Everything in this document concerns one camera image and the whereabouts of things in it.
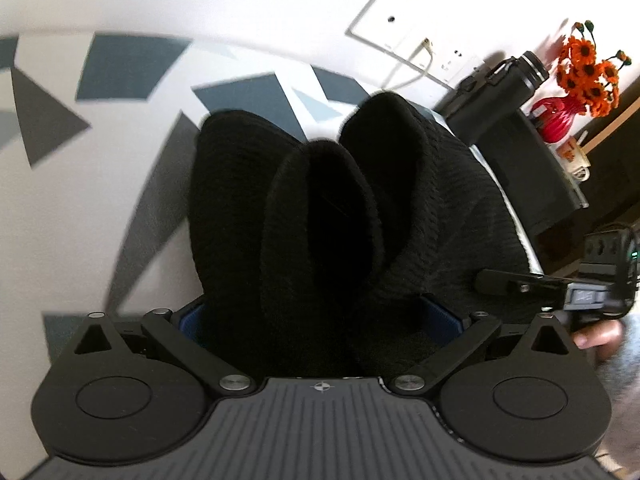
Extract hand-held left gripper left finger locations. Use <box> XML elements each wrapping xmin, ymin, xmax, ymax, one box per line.
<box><xmin>65</xmin><ymin>305</ymin><xmax>256</xmax><ymax>396</ymax></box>

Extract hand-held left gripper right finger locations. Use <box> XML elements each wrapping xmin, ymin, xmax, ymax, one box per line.
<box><xmin>389</xmin><ymin>295</ymin><xmax>581</xmax><ymax>396</ymax></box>

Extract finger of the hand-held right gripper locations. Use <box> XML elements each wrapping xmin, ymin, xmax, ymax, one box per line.
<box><xmin>474</xmin><ymin>268</ymin><xmax>568</xmax><ymax>297</ymax></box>

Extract black knit sweater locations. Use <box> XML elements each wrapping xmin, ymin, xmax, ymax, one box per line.
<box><xmin>187</xmin><ymin>91</ymin><xmax>543</xmax><ymax>378</ymax></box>

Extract person's right hand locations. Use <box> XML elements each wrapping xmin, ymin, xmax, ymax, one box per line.
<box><xmin>571</xmin><ymin>320</ymin><xmax>625</xmax><ymax>352</ymax></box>

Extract black nightstand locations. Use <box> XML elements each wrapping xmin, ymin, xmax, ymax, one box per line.
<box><xmin>470</xmin><ymin>110</ymin><xmax>591</xmax><ymax>238</ymax></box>

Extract person's grey clothing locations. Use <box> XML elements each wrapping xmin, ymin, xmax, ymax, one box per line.
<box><xmin>595</xmin><ymin>340</ymin><xmax>640</xmax><ymax>480</ymax></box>

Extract white printed mug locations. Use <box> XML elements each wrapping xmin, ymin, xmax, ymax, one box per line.
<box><xmin>559</xmin><ymin>132</ymin><xmax>592</xmax><ymax>181</ymax></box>

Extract red ribbed vase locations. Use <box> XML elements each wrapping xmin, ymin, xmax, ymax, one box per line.
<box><xmin>530</xmin><ymin>95</ymin><xmax>581</xmax><ymax>145</ymax></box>

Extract geometric patterned bedsheet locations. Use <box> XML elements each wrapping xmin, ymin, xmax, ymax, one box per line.
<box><xmin>0</xmin><ymin>30</ymin><xmax>543</xmax><ymax>361</ymax></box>

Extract orange artificial flowers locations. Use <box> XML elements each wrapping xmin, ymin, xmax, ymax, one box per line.
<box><xmin>555</xmin><ymin>20</ymin><xmax>632</xmax><ymax>118</ymax></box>

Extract white cable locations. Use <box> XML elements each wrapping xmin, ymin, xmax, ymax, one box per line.
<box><xmin>390</xmin><ymin>37</ymin><xmax>436</xmax><ymax>91</ymax></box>

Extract white wall socket panel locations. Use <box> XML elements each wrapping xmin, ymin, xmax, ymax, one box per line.
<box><xmin>345</xmin><ymin>0</ymin><xmax>488</xmax><ymax>88</ymax></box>

